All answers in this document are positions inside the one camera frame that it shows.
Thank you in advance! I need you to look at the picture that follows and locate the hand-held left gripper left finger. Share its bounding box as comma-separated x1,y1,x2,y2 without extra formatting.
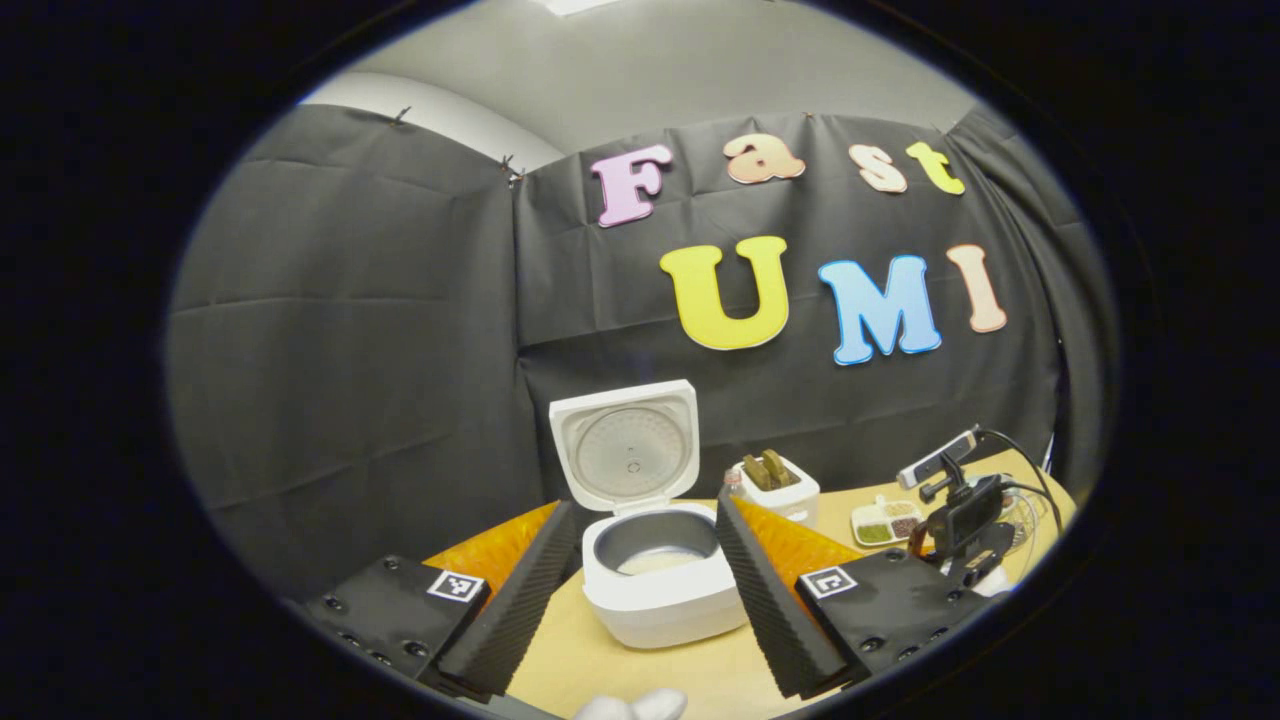
305,500,581,701

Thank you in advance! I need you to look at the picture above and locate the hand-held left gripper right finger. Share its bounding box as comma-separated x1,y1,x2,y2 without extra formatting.
715,488,991,701

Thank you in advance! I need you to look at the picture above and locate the white rice cooker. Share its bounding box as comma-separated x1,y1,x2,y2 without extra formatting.
548,378,751,651

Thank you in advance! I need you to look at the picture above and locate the white divided grain dish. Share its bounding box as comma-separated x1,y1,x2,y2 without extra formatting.
849,494,924,549

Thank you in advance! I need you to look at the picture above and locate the white toaster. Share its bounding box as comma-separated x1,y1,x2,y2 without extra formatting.
734,450,822,528

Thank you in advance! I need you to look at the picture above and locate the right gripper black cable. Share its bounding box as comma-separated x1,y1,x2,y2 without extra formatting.
976,427,1065,513

